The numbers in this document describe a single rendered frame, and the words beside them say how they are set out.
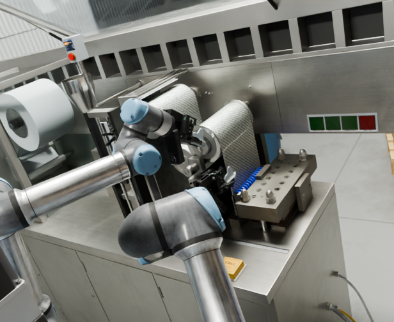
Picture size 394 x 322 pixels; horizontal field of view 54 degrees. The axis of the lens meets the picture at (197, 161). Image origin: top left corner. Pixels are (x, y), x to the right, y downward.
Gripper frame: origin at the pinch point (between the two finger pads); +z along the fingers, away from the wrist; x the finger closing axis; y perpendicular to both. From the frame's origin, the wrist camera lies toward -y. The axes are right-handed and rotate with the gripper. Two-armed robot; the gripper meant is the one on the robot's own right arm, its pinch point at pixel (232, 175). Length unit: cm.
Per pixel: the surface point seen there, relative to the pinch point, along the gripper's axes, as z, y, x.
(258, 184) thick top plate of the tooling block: 6.7, -6.9, -5.6
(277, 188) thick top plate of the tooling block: 5.8, -7.9, -14.3
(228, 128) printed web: 3.9, 17.3, -0.8
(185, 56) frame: 33, 44, 34
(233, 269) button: -27.4, -20.0, -12.0
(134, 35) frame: 24, 59, 52
